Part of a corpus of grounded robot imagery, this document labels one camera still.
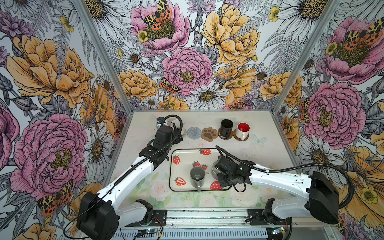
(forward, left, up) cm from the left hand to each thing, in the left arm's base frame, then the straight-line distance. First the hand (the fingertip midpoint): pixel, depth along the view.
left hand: (172, 135), depth 82 cm
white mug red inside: (+13, -43, -13) cm, 47 cm away
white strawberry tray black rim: (-5, -4, -20) cm, 21 cm away
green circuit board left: (-40, +10, -21) cm, 46 cm away
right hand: (-22, -27, -15) cm, 38 cm away
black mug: (+14, -32, -12) cm, 37 cm away
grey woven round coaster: (+17, -11, -20) cm, 29 cm away
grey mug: (-15, -13, -18) cm, 27 cm away
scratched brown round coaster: (+12, -32, -20) cm, 39 cm away
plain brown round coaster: (+10, -42, -19) cm, 47 cm away
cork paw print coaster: (+16, -22, -21) cm, 34 cm away
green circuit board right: (-42, -49, -21) cm, 68 cm away
